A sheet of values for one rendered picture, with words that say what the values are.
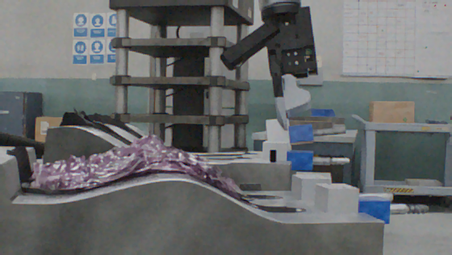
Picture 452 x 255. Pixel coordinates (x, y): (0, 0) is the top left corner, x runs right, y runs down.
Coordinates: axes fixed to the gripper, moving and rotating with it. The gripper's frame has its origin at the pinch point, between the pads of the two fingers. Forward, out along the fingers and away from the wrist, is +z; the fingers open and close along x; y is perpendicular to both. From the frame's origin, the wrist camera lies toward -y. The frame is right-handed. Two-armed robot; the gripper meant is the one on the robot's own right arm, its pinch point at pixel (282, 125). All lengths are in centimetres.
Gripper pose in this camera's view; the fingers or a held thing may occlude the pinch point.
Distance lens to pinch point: 117.6
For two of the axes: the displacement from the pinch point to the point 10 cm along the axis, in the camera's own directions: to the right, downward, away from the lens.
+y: 9.7, -1.1, -2.0
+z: 0.9, 9.9, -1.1
